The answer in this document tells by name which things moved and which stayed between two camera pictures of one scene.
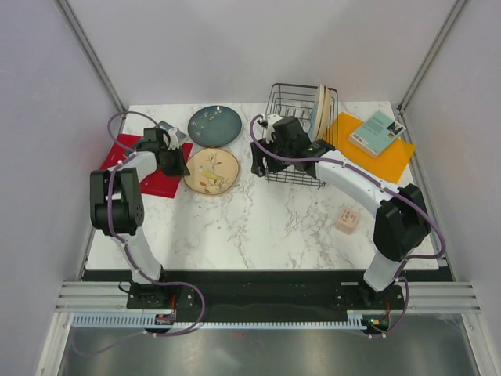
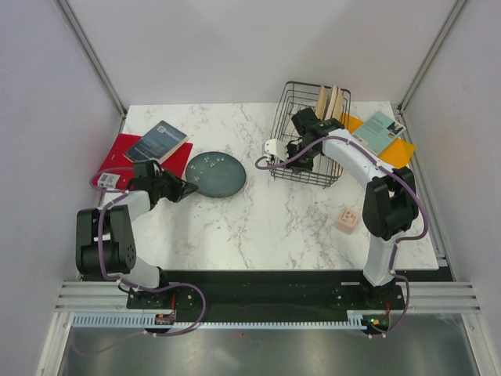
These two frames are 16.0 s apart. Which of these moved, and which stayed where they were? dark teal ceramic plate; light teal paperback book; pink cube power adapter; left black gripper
Moved: dark teal ceramic plate; left black gripper
Stayed: light teal paperback book; pink cube power adapter
